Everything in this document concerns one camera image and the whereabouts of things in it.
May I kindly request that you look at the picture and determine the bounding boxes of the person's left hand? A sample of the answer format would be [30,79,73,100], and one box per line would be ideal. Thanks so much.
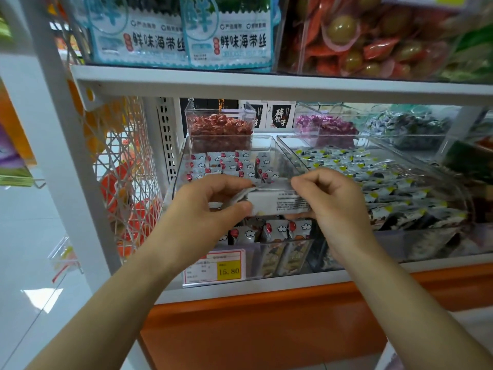
[161,174,255,267]

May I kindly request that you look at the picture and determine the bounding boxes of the person's right hand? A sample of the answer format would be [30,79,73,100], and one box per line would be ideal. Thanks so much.
[285,167,377,263]

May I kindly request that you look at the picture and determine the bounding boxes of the white snack packet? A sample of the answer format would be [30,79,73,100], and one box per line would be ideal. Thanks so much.
[220,180,312,217]

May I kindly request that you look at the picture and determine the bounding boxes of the person's left forearm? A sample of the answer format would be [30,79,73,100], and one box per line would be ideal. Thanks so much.
[26,233,203,370]

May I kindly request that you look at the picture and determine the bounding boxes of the person's right forearm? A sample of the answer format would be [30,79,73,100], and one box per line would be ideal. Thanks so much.
[327,237,493,370]

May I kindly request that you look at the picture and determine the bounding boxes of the pile of cloud print packets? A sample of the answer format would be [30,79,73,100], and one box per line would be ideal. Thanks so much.
[185,150,313,278]

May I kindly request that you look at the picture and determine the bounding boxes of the clear bin with cloud packets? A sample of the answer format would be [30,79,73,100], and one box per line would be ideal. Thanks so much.
[169,135,313,283]

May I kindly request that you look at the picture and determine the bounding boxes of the yellow white price tag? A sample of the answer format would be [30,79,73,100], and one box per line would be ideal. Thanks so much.
[183,249,247,286]

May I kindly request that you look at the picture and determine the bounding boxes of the small clear bin red candies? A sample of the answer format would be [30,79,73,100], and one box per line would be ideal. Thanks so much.
[184,100,257,154]

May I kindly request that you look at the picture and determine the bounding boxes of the pile of red candies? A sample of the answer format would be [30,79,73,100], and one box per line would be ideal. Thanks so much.
[187,114,254,137]

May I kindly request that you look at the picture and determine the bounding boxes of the pile of purple candies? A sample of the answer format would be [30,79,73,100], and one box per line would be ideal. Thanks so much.
[295,115,359,136]

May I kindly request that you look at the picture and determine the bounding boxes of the pile of black yellow packets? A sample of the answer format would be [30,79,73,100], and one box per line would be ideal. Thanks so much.
[297,147,468,266]

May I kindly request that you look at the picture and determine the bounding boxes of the black white snack box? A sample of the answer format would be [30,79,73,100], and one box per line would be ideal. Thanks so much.
[266,101,296,129]
[239,100,268,129]

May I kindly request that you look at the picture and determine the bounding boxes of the clear bin with purple candies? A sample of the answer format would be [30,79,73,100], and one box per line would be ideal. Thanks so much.
[292,103,363,149]

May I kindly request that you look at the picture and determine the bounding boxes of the orange packets behind mesh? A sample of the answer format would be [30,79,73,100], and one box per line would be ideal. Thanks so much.
[83,98,162,258]

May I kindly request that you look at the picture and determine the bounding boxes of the orange shelf base panel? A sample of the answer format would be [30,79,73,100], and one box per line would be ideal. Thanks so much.
[139,263,493,370]

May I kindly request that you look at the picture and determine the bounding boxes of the clear bin with seaweed snacks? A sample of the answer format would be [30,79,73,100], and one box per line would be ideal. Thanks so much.
[277,134,476,272]

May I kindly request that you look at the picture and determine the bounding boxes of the clear bin with dark candies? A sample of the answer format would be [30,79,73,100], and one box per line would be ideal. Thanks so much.
[364,104,464,152]

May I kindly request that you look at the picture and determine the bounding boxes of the white metal shelf unit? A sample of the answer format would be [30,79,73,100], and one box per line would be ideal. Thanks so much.
[17,0,493,370]

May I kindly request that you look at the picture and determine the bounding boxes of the pile of dark wrapped candies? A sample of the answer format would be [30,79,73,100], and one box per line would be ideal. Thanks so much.
[367,112,451,140]

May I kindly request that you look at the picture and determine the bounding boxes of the clear bin of red green snacks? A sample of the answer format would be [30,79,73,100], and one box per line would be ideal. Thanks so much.
[278,0,493,83]

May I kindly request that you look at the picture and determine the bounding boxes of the blue white kelp packet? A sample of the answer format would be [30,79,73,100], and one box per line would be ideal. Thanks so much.
[75,0,190,68]
[179,0,281,70]

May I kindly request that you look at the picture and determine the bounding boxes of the pile of red green snack packs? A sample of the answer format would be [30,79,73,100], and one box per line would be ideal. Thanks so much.
[297,0,455,79]

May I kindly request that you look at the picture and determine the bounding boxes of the purple green hanging packet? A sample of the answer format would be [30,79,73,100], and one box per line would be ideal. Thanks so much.
[0,123,37,187]

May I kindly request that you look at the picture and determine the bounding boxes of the white wire mesh side panel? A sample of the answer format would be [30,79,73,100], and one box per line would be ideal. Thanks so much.
[63,42,164,262]

